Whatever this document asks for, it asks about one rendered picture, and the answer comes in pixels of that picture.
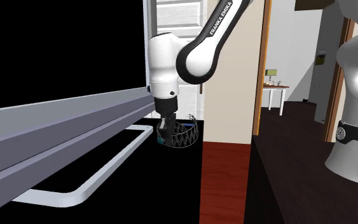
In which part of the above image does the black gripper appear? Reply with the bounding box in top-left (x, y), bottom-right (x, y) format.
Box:
top-left (153, 96), bottom-right (179, 145)

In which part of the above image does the white panel door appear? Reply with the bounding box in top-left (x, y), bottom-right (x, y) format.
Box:
top-left (155, 0), bottom-right (205, 120)

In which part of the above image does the white table with red top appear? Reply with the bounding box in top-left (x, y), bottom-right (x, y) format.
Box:
top-left (261, 69), bottom-right (291, 117)

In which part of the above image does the dark robot stand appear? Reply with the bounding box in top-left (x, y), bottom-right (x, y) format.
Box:
top-left (244, 101), bottom-right (358, 224)

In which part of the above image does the grey wire basket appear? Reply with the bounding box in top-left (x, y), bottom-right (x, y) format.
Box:
top-left (156, 114), bottom-right (199, 149)

